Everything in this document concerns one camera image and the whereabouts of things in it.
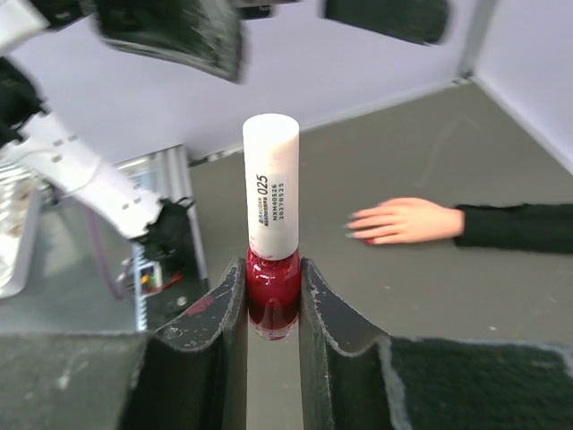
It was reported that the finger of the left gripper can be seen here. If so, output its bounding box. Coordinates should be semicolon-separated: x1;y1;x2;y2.
93;0;243;82
323;0;450;45

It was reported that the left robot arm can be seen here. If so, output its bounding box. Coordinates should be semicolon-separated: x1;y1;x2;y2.
1;1;450;272

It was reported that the red nail polish bottle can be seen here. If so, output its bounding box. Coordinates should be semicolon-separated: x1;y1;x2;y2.
246;249;302;340

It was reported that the mannequin hand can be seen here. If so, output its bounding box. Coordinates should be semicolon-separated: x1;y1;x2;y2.
345;198;465;245

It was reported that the left aluminium frame post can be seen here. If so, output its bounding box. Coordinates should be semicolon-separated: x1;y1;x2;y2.
452;0;499;85

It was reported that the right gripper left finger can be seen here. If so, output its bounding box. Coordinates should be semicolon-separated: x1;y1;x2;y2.
1;258;247;429

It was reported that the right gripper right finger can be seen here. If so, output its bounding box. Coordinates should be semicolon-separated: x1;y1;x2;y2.
298;259;572;429

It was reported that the black shirt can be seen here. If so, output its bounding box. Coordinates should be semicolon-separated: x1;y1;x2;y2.
454;203;572;254

